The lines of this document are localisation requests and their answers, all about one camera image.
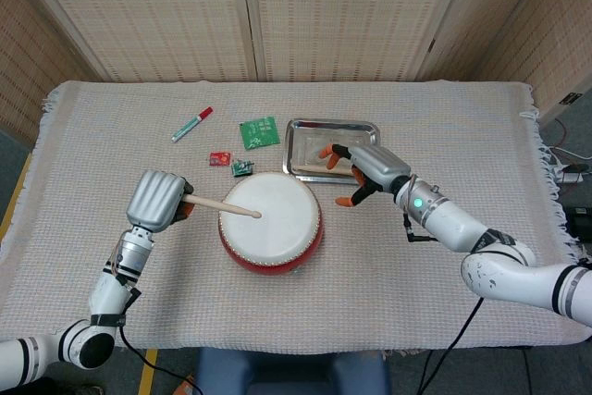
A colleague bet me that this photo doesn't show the small green module board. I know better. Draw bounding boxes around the small green module board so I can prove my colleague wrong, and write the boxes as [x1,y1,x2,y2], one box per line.
[230,159,256,179]

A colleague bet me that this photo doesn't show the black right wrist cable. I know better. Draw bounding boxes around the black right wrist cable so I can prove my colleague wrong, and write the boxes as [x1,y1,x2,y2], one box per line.
[401,212,438,243]

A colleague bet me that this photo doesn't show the thin red cable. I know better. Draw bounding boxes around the thin red cable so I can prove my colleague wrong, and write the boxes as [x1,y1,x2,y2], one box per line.
[552,117,573,149]

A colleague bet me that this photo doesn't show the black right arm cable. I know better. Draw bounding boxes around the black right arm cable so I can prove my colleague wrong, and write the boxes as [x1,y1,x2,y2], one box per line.
[415,297,486,395]

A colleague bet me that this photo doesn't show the rectangular stainless steel tray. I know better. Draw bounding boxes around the rectangular stainless steel tray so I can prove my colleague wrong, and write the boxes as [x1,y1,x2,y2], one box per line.
[282,118,382,185]

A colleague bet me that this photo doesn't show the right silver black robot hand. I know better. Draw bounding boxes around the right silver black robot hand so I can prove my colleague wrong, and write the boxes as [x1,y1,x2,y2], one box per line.
[317,143,413,207]

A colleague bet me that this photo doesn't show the black box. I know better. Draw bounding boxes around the black box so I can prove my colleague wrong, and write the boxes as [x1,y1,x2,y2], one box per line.
[566,206,592,243]

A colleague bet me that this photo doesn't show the large green circuit board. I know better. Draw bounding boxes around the large green circuit board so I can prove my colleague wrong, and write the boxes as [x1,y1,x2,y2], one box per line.
[239,115,282,151]

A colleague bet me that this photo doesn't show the red drum with white skin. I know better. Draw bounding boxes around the red drum with white skin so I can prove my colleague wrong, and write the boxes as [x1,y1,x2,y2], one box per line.
[217,171,325,278]

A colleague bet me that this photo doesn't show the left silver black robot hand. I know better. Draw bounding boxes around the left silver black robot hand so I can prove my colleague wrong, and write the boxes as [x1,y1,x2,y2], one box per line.
[125,170,195,234]

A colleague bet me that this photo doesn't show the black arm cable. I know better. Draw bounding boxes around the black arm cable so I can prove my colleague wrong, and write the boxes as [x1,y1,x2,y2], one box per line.
[415,297,486,395]
[118,325,204,395]

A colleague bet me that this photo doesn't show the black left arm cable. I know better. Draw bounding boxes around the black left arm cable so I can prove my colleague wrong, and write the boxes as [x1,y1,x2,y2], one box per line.
[118,325,204,395]

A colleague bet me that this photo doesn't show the white power strip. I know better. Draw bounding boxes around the white power strip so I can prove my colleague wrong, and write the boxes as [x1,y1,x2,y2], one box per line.
[552,166,586,184]

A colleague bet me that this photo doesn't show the marker pen with red cap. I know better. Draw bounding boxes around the marker pen with red cap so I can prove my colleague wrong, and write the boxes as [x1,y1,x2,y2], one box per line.
[170,106,215,143]

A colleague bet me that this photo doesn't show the woven bamboo folding screen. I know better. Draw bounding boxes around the woven bamboo folding screen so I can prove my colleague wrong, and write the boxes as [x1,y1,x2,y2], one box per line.
[0,0,592,137]

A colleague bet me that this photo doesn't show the beige woven tablecloth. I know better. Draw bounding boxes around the beige woven tablecloth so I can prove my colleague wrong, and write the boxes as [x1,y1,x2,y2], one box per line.
[0,80,588,355]

